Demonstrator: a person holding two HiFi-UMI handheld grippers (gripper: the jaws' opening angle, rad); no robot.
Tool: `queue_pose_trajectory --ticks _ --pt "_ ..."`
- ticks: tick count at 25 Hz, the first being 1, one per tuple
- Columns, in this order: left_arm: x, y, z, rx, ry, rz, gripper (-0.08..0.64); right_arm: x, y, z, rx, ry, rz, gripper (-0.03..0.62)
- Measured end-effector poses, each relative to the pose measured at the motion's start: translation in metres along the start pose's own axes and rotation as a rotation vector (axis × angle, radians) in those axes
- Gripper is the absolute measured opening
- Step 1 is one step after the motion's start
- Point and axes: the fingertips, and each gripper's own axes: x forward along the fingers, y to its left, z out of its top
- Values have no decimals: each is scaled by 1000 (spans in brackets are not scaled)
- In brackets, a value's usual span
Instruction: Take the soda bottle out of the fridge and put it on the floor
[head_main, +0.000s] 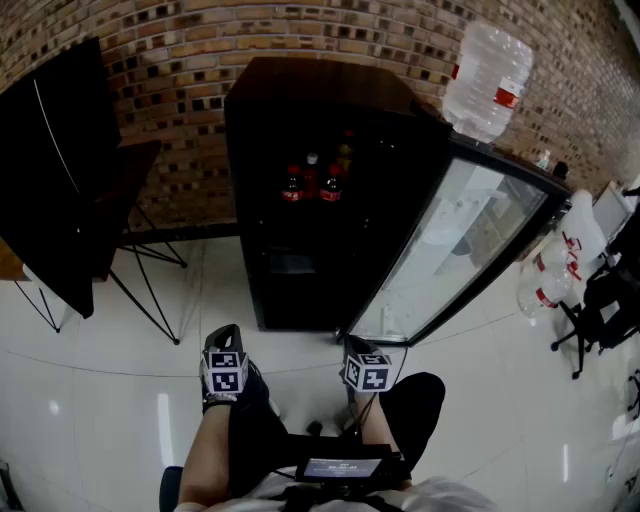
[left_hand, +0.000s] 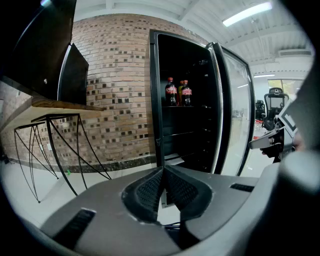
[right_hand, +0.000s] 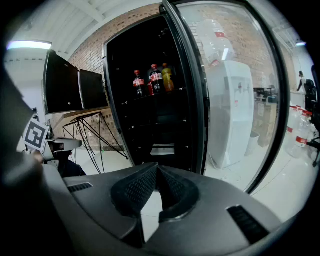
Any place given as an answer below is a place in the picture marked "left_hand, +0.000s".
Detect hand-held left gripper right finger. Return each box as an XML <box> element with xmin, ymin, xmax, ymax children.
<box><xmin>163</xmin><ymin>164</ymin><xmax>213</xmax><ymax>223</ymax></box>

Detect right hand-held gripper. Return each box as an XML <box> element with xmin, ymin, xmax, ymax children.
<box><xmin>248</xmin><ymin>98</ymin><xmax>301</xmax><ymax>153</ymax></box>

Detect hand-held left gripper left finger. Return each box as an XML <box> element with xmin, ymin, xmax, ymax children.
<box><xmin>121</xmin><ymin>166</ymin><xmax>165</xmax><ymax>225</ymax></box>

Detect black glass-door fridge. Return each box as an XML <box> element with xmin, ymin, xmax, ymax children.
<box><xmin>149</xmin><ymin>29</ymin><xmax>256</xmax><ymax>177</ymax></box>

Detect black glass fridge door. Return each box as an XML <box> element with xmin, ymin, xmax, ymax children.
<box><xmin>206</xmin><ymin>41</ymin><xmax>256</xmax><ymax>177</ymax></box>

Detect black mesh office chair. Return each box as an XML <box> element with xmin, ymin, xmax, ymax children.
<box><xmin>262</xmin><ymin>87</ymin><xmax>291</xmax><ymax>131</ymax></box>
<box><xmin>254</xmin><ymin>99</ymin><xmax>266</xmax><ymax>121</ymax></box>

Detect window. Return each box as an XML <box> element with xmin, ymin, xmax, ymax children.
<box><xmin>267</xmin><ymin>78</ymin><xmax>305</xmax><ymax>97</ymax></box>

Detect ceiling air conditioner unit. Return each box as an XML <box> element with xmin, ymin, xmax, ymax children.
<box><xmin>276</xmin><ymin>48</ymin><xmax>313</xmax><ymax>59</ymax></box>

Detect yellow drink bottle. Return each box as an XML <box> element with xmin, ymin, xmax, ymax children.
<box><xmin>177</xmin><ymin>80</ymin><xmax>185</xmax><ymax>106</ymax></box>

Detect large black monitor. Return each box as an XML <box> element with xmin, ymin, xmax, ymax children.
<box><xmin>0</xmin><ymin>0</ymin><xmax>90</xmax><ymax>106</ymax></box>

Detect black table with wire legs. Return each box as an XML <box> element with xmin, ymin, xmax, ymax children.
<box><xmin>0</xmin><ymin>97</ymin><xmax>113</xmax><ymax>204</ymax></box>

